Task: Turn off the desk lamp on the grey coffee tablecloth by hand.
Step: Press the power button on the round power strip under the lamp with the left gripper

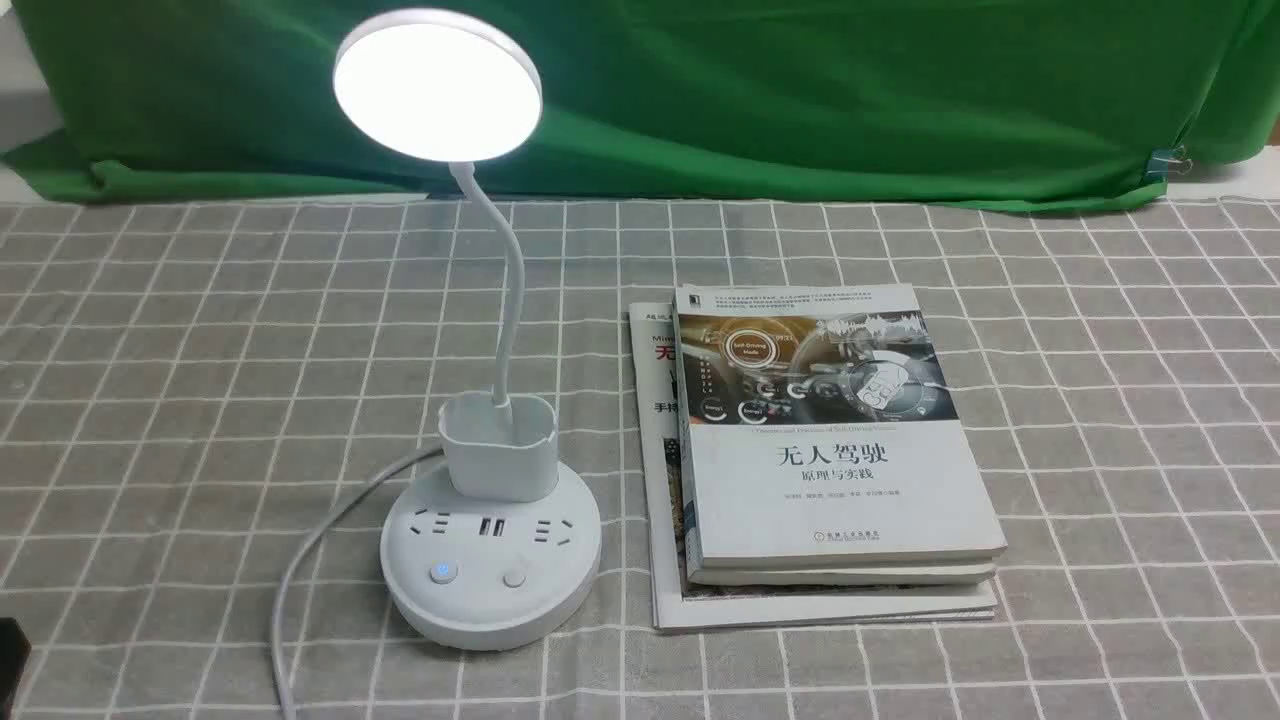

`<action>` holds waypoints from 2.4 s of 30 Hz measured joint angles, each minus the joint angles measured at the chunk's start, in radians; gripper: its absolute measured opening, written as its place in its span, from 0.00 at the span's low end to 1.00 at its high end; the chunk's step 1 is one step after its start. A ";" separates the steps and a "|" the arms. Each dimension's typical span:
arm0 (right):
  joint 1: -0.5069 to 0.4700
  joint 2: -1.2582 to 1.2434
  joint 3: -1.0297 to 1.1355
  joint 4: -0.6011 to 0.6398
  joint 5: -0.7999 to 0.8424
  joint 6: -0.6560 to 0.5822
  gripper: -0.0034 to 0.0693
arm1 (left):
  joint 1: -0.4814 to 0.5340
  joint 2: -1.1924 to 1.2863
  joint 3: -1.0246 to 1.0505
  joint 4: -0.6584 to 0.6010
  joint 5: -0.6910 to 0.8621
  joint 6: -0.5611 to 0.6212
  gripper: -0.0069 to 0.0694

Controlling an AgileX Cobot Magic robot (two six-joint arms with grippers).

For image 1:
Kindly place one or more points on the white desk lamp with sockets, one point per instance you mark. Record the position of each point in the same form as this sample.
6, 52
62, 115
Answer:
498, 542

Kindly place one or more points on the white self-driving textbook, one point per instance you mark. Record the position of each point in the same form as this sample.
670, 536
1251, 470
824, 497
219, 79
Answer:
819, 433

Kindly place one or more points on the magazine under books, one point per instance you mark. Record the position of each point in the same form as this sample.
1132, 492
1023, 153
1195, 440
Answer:
681, 607

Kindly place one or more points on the green backdrop cloth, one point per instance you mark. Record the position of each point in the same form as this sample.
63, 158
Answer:
1008, 105

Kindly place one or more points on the grey checked tablecloth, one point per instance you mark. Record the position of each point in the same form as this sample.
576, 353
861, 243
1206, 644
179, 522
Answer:
187, 389

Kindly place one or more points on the blue binder clip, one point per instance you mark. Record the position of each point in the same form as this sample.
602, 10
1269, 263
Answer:
1164, 164

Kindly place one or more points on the black object at left edge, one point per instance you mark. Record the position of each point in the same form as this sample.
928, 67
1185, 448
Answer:
15, 649

